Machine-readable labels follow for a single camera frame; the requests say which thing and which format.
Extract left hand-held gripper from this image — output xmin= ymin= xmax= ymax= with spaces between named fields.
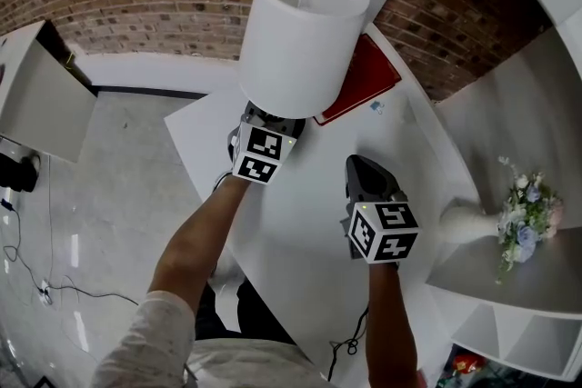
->
xmin=226 ymin=100 xmax=306 ymax=186

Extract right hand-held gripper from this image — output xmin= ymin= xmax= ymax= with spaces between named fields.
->
xmin=339 ymin=154 xmax=422 ymax=264

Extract white lamp with drum shade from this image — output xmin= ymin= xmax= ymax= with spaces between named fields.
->
xmin=238 ymin=0 xmax=370 ymax=120

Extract person's left forearm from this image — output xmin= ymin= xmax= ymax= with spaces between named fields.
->
xmin=147 ymin=174 xmax=256 ymax=315

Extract person's right forearm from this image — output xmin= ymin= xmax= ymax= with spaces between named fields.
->
xmin=366 ymin=261 xmax=420 ymax=388

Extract white table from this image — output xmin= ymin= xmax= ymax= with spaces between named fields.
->
xmin=163 ymin=22 xmax=483 ymax=383

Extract white vase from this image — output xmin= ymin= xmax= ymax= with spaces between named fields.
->
xmin=438 ymin=197 xmax=502 ymax=247

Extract red book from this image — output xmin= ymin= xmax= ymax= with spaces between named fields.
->
xmin=313 ymin=34 xmax=404 ymax=127

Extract person's white shoe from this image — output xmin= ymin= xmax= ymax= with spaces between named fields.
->
xmin=209 ymin=249 xmax=247 ymax=288

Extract bunch of pale flowers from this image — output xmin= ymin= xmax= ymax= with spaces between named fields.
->
xmin=494 ymin=156 xmax=565 ymax=286

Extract person's black trousers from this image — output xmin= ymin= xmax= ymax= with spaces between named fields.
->
xmin=195 ymin=275 xmax=296 ymax=344

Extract colourful toys under shelf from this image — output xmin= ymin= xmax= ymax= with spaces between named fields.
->
xmin=436 ymin=344 xmax=506 ymax=388

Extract white shelf unit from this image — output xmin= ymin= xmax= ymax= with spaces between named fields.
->
xmin=323 ymin=0 xmax=582 ymax=383

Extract white cabinet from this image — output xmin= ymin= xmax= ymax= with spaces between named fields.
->
xmin=0 ymin=20 xmax=99 ymax=164

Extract person's light speckled shirt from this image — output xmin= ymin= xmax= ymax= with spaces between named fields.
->
xmin=93 ymin=290 xmax=337 ymax=388

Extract black device on floor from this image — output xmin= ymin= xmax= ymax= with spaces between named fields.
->
xmin=0 ymin=152 xmax=42 ymax=194

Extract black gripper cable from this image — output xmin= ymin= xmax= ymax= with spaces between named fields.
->
xmin=326 ymin=306 xmax=370 ymax=383

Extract black floor cable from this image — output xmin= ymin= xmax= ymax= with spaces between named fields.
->
xmin=0 ymin=194 xmax=140 ymax=310

